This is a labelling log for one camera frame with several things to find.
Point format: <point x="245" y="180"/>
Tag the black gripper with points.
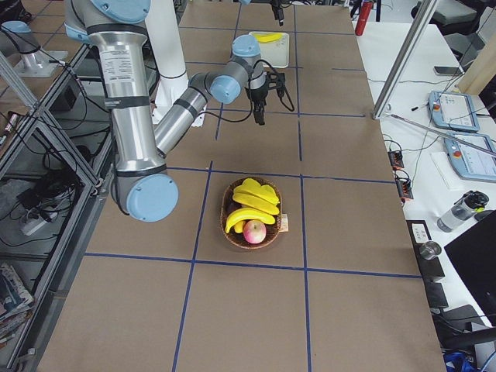
<point x="276" y="8"/>
<point x="257" y="95"/>

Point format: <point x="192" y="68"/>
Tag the greenish yellow banana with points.
<point x="267" y="37"/>

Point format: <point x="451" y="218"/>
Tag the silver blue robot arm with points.
<point x="119" y="29"/>

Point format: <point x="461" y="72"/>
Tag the brown wicker basket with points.
<point x="235" y="236"/>

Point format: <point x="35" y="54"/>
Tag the white bear tray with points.
<point x="276" y="53"/>

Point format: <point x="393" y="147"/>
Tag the yellow mango fruit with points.
<point x="252" y="187"/>

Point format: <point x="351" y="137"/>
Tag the red fire extinguisher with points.
<point x="365" y="8"/>

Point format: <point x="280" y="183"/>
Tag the large yellow banana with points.
<point x="256" y="202"/>

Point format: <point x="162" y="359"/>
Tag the paper label tag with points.
<point x="284" y="226"/>

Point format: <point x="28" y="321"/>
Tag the red pink apple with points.
<point x="254" y="232"/>

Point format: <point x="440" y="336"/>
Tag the blue teach pendant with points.
<point x="469" y="163"/>
<point x="453" y="111"/>

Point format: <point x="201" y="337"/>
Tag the steel cup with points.
<point x="430" y="250"/>

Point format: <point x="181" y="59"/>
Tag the grey water bottle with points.
<point x="471" y="203"/>

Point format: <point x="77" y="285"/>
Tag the black monitor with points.
<point x="472" y="255"/>

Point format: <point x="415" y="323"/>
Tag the aluminium frame post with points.
<point x="418" y="27"/>

